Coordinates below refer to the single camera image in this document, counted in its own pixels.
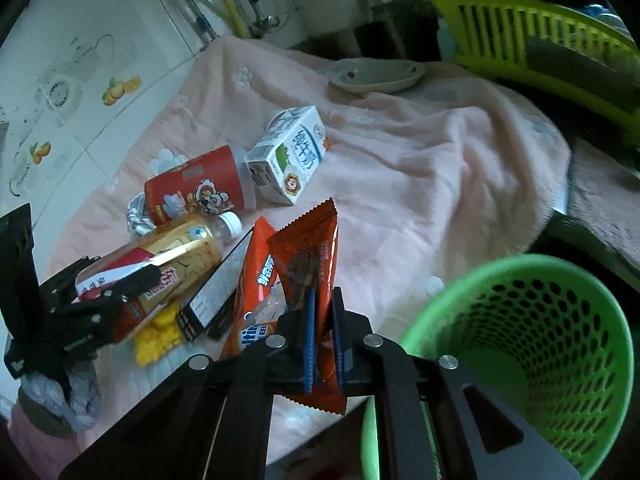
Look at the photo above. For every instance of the mauve towel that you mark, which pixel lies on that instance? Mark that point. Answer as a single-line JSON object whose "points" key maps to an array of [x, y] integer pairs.
{"points": [[603, 203]]}

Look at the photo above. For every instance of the crumpled silver foil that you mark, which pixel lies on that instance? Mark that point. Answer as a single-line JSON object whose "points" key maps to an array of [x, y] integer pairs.
{"points": [[138, 218]]}

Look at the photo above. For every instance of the green mesh waste basket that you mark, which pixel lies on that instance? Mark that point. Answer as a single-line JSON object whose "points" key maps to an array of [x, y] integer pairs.
{"points": [[522, 369]]}

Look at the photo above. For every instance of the yellow crumpled wrapper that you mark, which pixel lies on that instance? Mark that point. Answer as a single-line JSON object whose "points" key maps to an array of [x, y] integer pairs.
{"points": [[158, 337]]}

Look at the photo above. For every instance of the grey knitted cloth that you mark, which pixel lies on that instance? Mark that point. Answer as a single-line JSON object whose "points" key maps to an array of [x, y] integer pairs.
{"points": [[59, 414]]}

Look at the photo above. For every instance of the pink fleece blanket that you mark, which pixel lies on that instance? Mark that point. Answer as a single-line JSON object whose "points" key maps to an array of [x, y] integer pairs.
{"points": [[451, 174]]}

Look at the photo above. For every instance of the orange snack bag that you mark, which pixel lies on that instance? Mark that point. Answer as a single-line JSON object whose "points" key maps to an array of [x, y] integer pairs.
{"points": [[259, 298]]}

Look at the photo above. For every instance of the white ceramic dish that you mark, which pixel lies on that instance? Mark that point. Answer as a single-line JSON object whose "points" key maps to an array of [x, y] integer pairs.
{"points": [[366, 75]]}

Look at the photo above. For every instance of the red snack wrapper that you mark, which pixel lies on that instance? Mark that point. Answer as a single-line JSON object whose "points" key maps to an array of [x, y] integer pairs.
{"points": [[305, 254]]}

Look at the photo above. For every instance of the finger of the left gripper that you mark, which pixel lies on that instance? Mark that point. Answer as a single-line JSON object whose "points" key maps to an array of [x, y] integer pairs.
{"points": [[124, 283], [60, 287]]}

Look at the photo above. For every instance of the black white small box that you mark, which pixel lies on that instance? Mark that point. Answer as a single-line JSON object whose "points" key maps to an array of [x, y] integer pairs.
{"points": [[210, 311]]}

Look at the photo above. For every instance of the white green milk carton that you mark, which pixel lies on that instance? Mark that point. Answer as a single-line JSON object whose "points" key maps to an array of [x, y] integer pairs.
{"points": [[283, 161]]}

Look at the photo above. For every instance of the gold label plastic bottle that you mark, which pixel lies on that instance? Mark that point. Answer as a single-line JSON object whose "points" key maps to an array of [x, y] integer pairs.
{"points": [[186, 251]]}

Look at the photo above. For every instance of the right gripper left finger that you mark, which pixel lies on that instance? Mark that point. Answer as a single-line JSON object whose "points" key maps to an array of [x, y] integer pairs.
{"points": [[298, 327]]}

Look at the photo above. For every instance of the lime green dish rack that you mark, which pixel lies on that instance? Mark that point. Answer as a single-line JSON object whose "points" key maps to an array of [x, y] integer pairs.
{"points": [[551, 47]]}

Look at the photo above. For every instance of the red paper cup with lid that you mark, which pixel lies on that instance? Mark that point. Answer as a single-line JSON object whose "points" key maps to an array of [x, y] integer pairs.
{"points": [[210, 184]]}

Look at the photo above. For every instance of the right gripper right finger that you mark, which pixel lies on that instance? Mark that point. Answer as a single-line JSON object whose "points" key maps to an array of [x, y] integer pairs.
{"points": [[353, 358]]}

